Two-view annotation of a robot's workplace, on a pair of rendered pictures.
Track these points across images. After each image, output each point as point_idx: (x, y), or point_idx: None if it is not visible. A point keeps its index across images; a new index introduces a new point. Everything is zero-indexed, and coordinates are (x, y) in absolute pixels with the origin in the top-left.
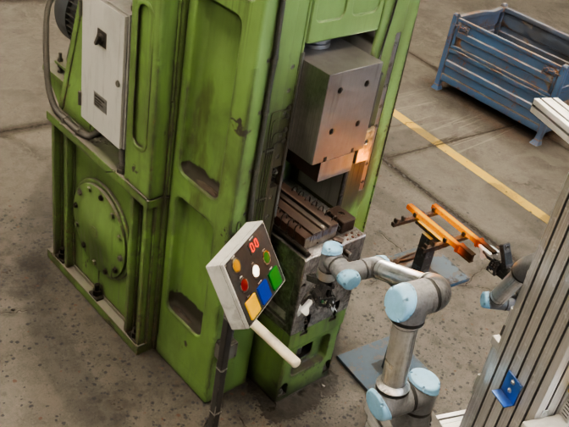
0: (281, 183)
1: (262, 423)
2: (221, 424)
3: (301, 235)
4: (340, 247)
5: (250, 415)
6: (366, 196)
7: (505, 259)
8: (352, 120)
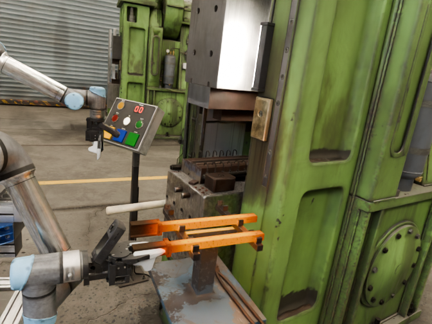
0: (203, 113)
1: (141, 304)
2: (146, 283)
3: (187, 158)
4: (92, 87)
5: (150, 299)
6: (273, 204)
7: (100, 240)
8: (207, 48)
